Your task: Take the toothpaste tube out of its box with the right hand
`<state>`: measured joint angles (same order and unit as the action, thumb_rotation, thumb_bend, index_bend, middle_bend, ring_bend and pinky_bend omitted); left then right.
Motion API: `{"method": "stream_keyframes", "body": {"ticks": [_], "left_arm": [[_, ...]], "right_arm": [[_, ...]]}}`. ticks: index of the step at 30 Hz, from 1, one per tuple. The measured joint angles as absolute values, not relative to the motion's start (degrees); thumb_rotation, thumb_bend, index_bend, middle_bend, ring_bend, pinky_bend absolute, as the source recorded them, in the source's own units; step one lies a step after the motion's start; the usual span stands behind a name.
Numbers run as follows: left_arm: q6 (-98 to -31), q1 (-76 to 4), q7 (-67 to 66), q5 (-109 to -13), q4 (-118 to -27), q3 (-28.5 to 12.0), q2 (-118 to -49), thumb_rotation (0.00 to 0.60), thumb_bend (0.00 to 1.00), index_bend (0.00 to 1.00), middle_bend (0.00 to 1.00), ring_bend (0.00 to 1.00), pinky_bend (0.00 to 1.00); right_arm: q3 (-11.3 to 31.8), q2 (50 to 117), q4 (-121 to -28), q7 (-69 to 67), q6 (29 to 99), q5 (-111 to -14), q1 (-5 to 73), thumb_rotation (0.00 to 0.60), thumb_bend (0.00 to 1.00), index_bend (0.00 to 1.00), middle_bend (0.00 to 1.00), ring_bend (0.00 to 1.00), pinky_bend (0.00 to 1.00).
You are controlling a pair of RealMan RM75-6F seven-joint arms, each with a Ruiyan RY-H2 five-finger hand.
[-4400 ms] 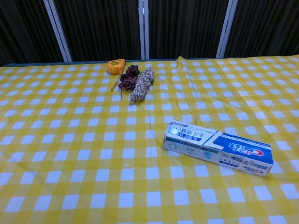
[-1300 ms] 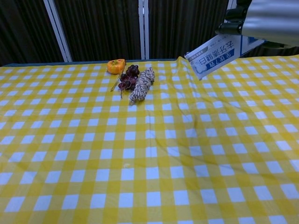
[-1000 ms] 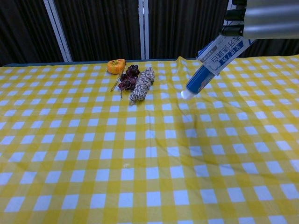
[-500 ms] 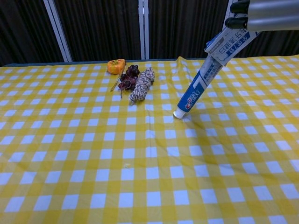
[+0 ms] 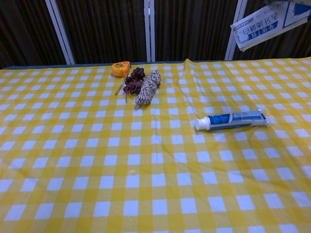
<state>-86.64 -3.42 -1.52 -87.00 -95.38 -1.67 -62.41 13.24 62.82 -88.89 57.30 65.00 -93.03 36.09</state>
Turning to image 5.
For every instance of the dark pleated curtain panel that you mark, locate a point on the dark pleated curtain panel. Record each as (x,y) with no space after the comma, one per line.
(107,29)

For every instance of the white blue toothpaste tube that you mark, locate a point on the white blue toothpaste tube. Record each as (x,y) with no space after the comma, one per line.
(230,120)

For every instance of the orange persimmon slice toy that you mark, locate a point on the orange persimmon slice toy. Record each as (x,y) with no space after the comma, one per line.
(120,69)

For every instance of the dark purple grape bunch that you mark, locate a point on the dark purple grape bunch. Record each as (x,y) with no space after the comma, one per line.
(135,78)

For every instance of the white blue toothpaste box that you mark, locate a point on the white blue toothpaste box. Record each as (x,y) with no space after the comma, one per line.
(264,24)

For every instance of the white screen frame post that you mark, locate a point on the white screen frame post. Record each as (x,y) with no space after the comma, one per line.
(62,31)
(230,51)
(149,29)

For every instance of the thin yellow green stem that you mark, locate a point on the thin yellow green stem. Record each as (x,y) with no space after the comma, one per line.
(120,85)

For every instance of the yellow white checkered tablecloth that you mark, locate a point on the yellow white checkered tablecloth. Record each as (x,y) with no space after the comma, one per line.
(97,157)

